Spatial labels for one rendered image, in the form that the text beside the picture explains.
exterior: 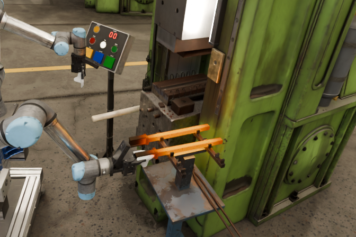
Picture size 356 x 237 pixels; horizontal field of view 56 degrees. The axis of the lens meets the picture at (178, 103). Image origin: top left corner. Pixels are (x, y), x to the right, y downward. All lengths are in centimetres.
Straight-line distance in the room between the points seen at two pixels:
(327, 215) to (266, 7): 195
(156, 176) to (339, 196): 193
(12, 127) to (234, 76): 106
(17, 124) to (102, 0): 554
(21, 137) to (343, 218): 253
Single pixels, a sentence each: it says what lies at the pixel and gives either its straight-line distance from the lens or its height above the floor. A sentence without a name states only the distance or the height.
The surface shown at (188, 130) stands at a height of 99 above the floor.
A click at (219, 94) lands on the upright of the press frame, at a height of 112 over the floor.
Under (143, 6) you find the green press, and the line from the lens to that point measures 684.
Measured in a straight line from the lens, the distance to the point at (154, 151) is 158.
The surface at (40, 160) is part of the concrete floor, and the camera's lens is 310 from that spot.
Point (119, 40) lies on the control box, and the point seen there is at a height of 115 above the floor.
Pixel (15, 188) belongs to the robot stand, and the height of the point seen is 21.
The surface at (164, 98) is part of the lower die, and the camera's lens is 209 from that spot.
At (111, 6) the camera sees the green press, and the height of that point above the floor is 14.
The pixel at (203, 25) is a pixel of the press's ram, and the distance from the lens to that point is 191.
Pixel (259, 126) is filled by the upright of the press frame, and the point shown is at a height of 86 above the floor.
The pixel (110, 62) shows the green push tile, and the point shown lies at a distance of 235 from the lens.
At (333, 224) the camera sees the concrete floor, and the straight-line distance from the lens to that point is 306.
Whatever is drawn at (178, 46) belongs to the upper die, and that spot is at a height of 131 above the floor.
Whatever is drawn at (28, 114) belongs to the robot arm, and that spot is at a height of 125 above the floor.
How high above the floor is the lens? 200
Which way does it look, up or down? 31 degrees down
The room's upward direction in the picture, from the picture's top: 8 degrees clockwise
